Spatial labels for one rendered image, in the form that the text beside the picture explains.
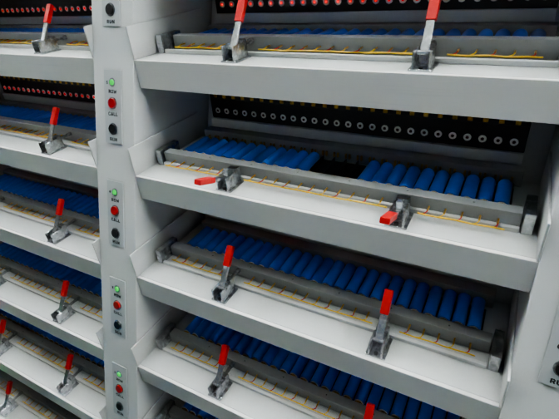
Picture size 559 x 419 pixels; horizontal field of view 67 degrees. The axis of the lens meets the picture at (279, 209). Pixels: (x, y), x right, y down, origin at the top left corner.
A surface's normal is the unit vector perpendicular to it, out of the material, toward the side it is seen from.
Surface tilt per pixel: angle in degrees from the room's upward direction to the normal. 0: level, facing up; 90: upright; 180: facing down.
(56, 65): 109
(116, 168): 90
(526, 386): 90
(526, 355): 90
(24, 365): 18
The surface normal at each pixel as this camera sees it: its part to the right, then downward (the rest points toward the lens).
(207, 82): -0.48, 0.49
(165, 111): 0.88, 0.19
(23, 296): -0.07, -0.85
